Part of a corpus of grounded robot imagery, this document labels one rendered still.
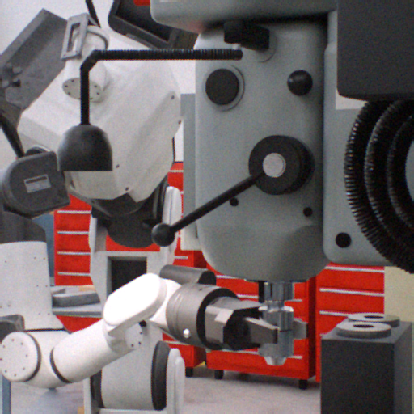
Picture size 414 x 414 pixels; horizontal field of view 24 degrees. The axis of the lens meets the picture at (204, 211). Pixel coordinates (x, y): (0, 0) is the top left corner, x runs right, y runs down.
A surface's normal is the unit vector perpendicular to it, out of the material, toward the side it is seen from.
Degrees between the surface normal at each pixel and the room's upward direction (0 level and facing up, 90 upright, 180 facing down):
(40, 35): 58
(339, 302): 90
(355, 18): 90
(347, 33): 90
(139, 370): 81
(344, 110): 90
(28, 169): 76
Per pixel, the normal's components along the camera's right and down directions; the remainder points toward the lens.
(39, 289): 0.83, -0.18
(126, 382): -0.15, 0.03
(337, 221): -0.44, 0.05
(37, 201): 0.62, -0.20
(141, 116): 0.48, -0.03
